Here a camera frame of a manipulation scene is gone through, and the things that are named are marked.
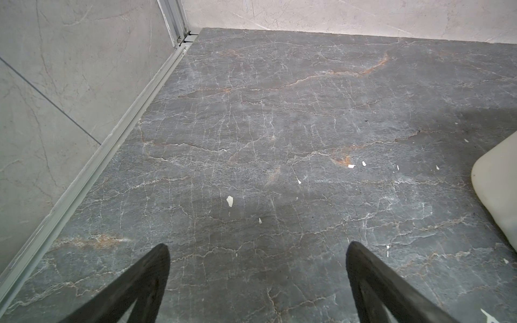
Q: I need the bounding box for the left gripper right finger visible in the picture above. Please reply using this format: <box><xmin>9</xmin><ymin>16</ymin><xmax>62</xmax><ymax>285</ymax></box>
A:
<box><xmin>346</xmin><ymin>241</ymin><xmax>457</xmax><ymax>322</ymax></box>

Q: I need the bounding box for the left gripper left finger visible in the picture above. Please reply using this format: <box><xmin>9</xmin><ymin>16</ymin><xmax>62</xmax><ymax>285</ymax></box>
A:
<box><xmin>62</xmin><ymin>244</ymin><xmax>170</xmax><ymax>322</ymax></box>

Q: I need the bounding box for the white plastic bin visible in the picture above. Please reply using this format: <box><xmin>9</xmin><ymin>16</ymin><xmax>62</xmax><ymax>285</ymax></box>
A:
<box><xmin>471</xmin><ymin>133</ymin><xmax>517</xmax><ymax>248</ymax></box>

